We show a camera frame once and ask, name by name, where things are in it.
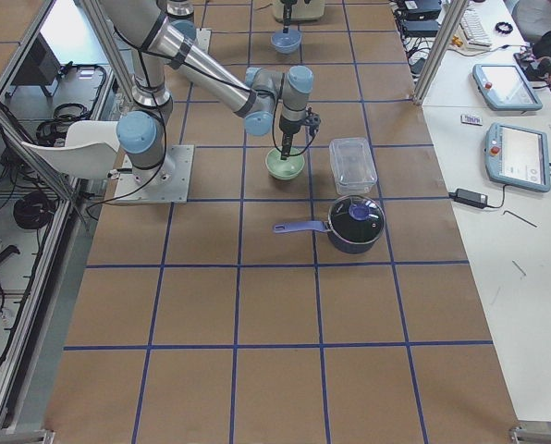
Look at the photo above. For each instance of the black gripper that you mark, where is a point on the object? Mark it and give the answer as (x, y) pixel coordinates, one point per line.
(287, 126)
(287, 10)

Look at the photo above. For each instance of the teach pendant tablet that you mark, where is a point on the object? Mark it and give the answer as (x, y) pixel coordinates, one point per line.
(505, 88)
(517, 157)

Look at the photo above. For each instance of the small printed card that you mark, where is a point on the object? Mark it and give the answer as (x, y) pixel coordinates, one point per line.
(468, 119)

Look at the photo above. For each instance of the blue pot with glass lid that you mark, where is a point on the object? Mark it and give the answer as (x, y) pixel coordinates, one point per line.
(354, 224)

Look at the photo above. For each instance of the aluminium frame post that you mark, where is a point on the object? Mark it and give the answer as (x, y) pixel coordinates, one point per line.
(448, 26)

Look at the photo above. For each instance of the black power adapter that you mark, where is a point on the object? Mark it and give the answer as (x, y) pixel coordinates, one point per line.
(470, 198)

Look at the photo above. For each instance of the cream steel toaster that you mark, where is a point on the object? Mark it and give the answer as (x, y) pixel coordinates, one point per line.
(301, 11)

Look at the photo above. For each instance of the black power brick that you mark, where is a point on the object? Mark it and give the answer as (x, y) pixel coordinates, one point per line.
(420, 28)

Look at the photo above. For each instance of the green bowl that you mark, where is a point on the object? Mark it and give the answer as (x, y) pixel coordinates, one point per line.
(284, 169)

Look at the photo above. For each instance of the far teach pendant tablet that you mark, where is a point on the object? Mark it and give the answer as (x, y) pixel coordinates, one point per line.
(505, 88)

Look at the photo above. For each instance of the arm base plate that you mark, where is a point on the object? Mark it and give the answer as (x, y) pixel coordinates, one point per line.
(169, 185)
(201, 37)

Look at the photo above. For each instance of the white plastic chair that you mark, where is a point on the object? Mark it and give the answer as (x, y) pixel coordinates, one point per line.
(89, 152)

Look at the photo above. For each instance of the black allen key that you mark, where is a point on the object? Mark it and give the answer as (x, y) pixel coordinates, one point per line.
(520, 218)

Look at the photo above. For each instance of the blue bowl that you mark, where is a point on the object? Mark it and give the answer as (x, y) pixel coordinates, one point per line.
(286, 42)

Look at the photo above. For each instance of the clear plastic food container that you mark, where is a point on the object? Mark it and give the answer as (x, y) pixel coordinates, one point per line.
(352, 165)

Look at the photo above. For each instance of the white keyboard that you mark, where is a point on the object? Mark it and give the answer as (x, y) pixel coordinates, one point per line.
(472, 31)

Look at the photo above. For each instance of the near teach pendant tablet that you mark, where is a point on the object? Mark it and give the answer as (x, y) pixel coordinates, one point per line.
(517, 157)

